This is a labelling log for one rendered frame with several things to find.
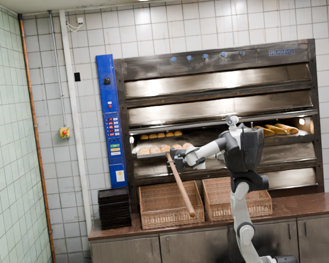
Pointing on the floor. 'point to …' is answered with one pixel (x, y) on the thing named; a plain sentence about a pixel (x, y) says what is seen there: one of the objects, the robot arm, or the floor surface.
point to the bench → (230, 236)
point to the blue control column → (105, 67)
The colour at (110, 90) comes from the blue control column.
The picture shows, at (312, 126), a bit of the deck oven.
